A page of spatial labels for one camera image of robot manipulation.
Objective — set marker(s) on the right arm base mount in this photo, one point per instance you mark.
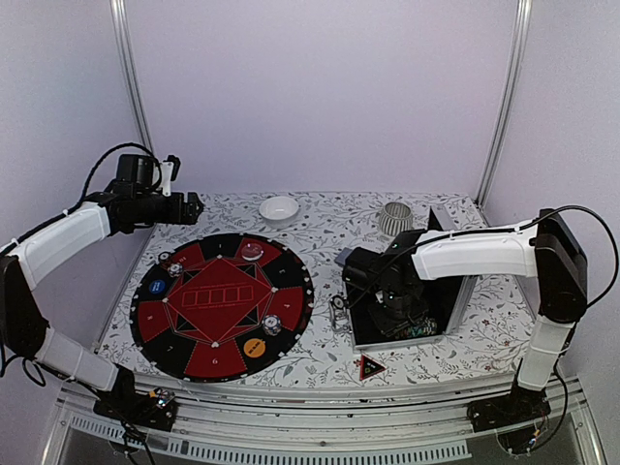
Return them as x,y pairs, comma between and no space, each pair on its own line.
519,405

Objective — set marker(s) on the aluminium frame post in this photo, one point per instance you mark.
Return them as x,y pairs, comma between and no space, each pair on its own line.
517,51
129,71

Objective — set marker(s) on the front aluminium rail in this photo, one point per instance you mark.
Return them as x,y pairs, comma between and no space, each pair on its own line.
239,424

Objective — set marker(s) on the round red black poker mat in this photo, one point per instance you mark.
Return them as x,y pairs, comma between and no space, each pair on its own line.
195,330

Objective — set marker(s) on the blue white chip stack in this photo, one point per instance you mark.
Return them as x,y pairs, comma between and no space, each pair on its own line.
175,270

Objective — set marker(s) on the red black triangle card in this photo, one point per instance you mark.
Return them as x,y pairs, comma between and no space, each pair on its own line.
369,367

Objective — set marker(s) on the blue small blind button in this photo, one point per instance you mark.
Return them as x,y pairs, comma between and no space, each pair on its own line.
157,287

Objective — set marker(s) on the striped grey white cup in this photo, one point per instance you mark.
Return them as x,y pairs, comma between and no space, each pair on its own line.
395,218

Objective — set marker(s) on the white ceramic bowl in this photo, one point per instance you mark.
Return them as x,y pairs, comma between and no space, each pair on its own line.
279,212

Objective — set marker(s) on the orange big blind button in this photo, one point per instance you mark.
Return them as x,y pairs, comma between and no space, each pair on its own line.
254,347

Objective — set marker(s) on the right aluminium frame post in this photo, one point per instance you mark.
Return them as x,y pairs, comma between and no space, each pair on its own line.
517,51

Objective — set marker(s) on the left aluminium frame post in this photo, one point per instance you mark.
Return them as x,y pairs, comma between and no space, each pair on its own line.
129,71

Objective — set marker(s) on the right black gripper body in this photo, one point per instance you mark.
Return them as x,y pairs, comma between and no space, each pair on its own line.
398,309

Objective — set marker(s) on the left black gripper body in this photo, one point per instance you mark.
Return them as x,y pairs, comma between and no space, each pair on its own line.
151,212

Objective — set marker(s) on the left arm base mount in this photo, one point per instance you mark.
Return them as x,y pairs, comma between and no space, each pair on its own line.
156,409

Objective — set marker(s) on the lower poker chip row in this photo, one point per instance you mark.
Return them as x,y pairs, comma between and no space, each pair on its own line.
423,328

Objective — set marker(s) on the aluminium poker chip case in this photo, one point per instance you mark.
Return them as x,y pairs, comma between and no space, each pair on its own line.
447,297

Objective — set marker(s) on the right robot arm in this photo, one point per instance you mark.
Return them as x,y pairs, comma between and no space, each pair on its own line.
543,248

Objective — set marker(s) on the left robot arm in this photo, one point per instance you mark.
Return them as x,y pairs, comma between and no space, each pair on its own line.
140,195

